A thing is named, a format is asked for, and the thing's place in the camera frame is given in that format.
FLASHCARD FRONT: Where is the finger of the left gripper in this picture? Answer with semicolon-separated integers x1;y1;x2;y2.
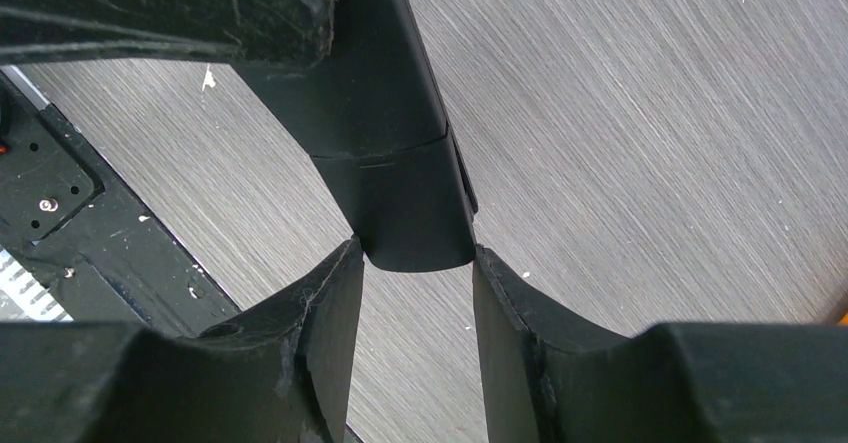
1;0;336;68

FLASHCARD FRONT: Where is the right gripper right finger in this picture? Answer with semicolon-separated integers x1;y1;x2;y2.
473;247;847;442

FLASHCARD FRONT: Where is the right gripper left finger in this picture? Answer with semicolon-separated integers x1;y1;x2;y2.
1;238;364;442

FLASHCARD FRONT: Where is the black remote control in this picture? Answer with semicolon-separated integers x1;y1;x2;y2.
235;0;480;160

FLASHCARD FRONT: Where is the black battery compartment cover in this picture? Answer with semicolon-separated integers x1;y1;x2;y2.
312;131;478;273

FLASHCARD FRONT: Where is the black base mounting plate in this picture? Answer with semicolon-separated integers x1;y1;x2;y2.
1;66;238;336

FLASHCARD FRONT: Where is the ribbed aluminium front rail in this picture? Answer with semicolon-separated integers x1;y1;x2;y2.
1;249;73;322

